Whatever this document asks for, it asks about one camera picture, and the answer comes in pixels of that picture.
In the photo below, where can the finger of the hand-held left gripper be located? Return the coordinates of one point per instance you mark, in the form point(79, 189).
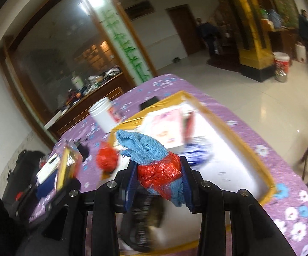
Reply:
point(60, 196)

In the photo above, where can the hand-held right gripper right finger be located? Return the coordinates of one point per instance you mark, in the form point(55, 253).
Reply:
point(188, 192)

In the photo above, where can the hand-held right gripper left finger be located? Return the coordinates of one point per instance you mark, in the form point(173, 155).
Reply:
point(130, 192)

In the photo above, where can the blue cloth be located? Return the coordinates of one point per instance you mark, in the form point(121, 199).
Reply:
point(143, 146)

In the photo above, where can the yellow cardboard box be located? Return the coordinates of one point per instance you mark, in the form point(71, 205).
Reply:
point(252, 165)

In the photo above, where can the black plastic bag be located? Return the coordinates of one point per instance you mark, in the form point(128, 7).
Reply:
point(143, 224)

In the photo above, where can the blue white patterned packet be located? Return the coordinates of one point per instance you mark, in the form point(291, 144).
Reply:
point(196, 150)

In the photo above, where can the black backpack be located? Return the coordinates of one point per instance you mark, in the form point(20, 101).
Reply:
point(26, 170)

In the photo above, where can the pink tissue pack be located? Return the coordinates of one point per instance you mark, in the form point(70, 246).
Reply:
point(164, 128)

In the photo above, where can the white plastic jar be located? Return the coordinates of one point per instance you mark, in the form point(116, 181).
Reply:
point(102, 114)

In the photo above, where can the black flat device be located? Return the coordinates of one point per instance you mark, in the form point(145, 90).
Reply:
point(148, 102)

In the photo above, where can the wooden counter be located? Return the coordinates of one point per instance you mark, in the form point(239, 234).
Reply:
point(90, 104)

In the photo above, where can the purple floral tablecloth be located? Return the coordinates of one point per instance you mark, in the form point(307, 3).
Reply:
point(290, 192)

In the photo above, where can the white jug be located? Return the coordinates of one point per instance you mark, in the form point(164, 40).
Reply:
point(77, 83)

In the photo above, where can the metal pot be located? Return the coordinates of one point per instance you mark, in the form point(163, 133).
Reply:
point(282, 76)

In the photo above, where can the bamboo painted pillar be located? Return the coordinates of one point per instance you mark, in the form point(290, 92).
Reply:
point(122, 32)

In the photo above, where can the white red bucket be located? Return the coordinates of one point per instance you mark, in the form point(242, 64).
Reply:
point(281, 61)

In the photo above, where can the brown wooden door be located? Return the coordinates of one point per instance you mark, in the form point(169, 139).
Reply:
point(184, 29)

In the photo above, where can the golden pillar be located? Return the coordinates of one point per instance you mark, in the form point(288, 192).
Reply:
point(250, 32)

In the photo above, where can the white stool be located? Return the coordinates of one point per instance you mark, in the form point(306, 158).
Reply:
point(301, 52)

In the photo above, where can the dark wall plaque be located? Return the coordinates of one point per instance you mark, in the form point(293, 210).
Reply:
point(140, 9)

